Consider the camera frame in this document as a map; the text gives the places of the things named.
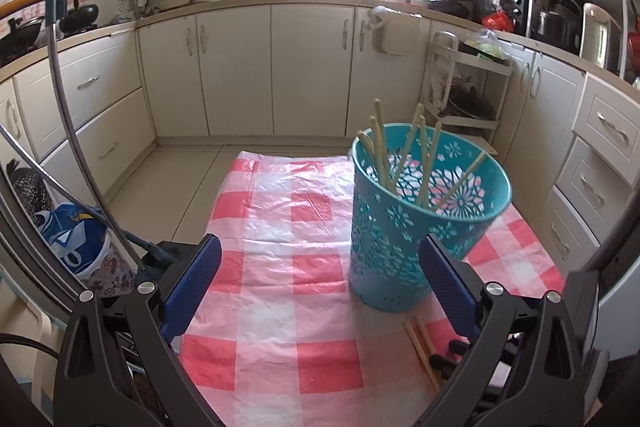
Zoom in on curved metal tube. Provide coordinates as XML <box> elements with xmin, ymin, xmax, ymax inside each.
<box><xmin>45</xmin><ymin>0</ymin><xmax>151</xmax><ymax>273</ymax></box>

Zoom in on black frying pan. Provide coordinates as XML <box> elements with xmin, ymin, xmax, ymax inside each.
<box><xmin>0</xmin><ymin>17</ymin><xmax>47</xmax><ymax>60</ymax></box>

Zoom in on white electric kettle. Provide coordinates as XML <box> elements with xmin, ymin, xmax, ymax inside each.
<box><xmin>579</xmin><ymin>2</ymin><xmax>623</xmax><ymax>70</ymax></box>

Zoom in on cream door cabinet run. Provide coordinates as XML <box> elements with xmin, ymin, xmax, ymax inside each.
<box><xmin>136</xmin><ymin>2</ymin><xmax>433</xmax><ymax>140</ymax></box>

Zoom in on black mesh object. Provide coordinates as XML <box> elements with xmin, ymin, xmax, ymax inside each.
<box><xmin>5</xmin><ymin>159</ymin><xmax>51</xmax><ymax>212</ymax></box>

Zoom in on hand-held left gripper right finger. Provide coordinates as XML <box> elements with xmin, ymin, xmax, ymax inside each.
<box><xmin>415</xmin><ymin>234</ymin><xmax>598</xmax><ymax>427</ymax></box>

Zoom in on cream small-drawer cabinet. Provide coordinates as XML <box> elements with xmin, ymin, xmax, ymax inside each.
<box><xmin>540</xmin><ymin>74</ymin><xmax>640</xmax><ymax>268</ymax></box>

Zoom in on black cooking pot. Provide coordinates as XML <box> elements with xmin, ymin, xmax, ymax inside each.
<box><xmin>532</xmin><ymin>0</ymin><xmax>583</xmax><ymax>52</ymax></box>

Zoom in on white storage trolley rack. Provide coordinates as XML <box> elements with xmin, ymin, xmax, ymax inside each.
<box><xmin>422</xmin><ymin>31</ymin><xmax>515</xmax><ymax>158</ymax></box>

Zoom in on cream wide-drawer cabinet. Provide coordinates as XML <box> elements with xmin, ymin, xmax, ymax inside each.
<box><xmin>0</xmin><ymin>27</ymin><xmax>158</xmax><ymax>192</ymax></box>

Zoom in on blue white plastic bag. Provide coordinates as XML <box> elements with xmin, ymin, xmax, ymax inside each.
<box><xmin>32</xmin><ymin>203</ymin><xmax>108</xmax><ymax>278</ymax></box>

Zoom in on red plastic bag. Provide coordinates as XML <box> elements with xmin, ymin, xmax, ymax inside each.
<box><xmin>481</xmin><ymin>11</ymin><xmax>516</xmax><ymax>32</ymax></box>

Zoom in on black cable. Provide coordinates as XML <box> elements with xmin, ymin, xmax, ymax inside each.
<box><xmin>0</xmin><ymin>332</ymin><xmax>61</xmax><ymax>358</ymax></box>

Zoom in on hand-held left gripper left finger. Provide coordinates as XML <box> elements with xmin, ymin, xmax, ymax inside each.
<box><xmin>52</xmin><ymin>233</ymin><xmax>223</xmax><ymax>427</ymax></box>

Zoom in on clear bag of greens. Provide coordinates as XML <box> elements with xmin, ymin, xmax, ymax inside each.
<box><xmin>460</xmin><ymin>28</ymin><xmax>511</xmax><ymax>62</ymax></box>

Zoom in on teal perforated plastic basket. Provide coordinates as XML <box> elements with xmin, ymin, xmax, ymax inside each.
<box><xmin>346</xmin><ymin>123</ymin><xmax>513</xmax><ymax>313</ymax></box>

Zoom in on bunch of wooden chopsticks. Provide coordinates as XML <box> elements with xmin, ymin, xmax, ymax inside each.
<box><xmin>356</xmin><ymin>99</ymin><xmax>487</xmax><ymax>210</ymax></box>

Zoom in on cream panelled door cabinet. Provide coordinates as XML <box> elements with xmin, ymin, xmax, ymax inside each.
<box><xmin>502</xmin><ymin>42</ymin><xmax>587</xmax><ymax>192</ymax></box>

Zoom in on pale wooden chopstick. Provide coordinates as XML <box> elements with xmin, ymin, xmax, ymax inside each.
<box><xmin>414</xmin><ymin>317</ymin><xmax>441</xmax><ymax>358</ymax></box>
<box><xmin>403</xmin><ymin>319</ymin><xmax>443</xmax><ymax>392</ymax></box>

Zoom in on orange curved handle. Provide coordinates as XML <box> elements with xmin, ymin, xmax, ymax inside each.
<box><xmin>0</xmin><ymin>0</ymin><xmax>48</xmax><ymax>20</ymax></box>

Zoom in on floral fabric bag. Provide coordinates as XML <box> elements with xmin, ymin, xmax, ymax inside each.
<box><xmin>87</xmin><ymin>232</ymin><xmax>138</xmax><ymax>300</ymax></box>

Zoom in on white hanging plastic bin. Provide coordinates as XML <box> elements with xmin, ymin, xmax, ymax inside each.
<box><xmin>367</xmin><ymin>6</ymin><xmax>415</xmax><ymax>58</ymax></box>

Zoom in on black lidded pan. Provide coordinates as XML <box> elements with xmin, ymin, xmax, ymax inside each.
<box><xmin>440</xmin><ymin>84</ymin><xmax>496</xmax><ymax>120</ymax></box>

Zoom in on red checked plastic tablecloth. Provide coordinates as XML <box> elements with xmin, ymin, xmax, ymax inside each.
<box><xmin>170</xmin><ymin>150</ymin><xmax>568</xmax><ymax>427</ymax></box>

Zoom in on black wok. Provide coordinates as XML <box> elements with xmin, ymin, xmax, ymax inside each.
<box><xmin>57</xmin><ymin>0</ymin><xmax>101</xmax><ymax>32</ymax></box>

